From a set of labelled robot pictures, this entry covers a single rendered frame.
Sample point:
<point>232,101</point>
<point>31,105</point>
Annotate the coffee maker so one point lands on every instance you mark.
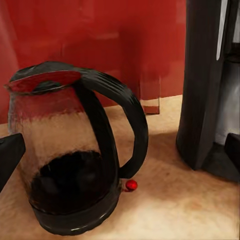
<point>210,106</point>

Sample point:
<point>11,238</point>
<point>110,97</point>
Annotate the water glass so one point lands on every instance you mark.
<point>149,83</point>

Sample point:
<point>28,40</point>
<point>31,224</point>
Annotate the electric kettle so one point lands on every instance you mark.
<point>70,171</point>

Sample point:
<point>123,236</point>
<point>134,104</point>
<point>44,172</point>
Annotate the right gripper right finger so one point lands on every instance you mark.
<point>232,149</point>

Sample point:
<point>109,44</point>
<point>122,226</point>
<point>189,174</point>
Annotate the countertop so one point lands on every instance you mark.
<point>171,200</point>

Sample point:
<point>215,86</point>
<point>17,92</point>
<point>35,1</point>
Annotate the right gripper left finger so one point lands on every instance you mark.
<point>12,149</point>

